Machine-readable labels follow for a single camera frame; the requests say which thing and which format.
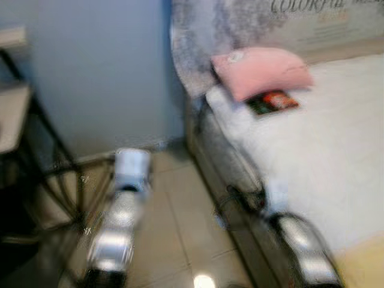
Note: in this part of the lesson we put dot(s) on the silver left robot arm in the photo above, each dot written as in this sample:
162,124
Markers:
117,234

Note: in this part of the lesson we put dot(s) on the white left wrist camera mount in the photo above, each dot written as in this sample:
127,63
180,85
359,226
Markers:
132,168

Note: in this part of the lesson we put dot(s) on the white bed sheet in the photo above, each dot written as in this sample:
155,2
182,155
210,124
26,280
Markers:
324,150

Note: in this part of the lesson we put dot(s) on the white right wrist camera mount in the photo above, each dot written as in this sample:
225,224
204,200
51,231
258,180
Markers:
276,195

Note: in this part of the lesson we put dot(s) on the white table black legs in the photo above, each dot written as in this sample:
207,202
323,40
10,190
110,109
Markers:
12,120

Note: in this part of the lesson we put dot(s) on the grey patterned headboard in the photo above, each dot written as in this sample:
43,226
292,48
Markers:
204,30

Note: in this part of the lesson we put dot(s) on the small white shelf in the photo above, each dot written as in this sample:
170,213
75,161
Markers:
12,36

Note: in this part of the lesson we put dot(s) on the dark book red cover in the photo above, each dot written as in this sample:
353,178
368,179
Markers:
273,103

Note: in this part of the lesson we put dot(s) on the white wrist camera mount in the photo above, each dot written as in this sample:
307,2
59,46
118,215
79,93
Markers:
132,168
276,195

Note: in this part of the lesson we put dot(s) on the pink pillow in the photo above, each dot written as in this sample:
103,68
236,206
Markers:
261,72

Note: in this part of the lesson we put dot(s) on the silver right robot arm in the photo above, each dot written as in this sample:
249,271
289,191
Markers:
306,246

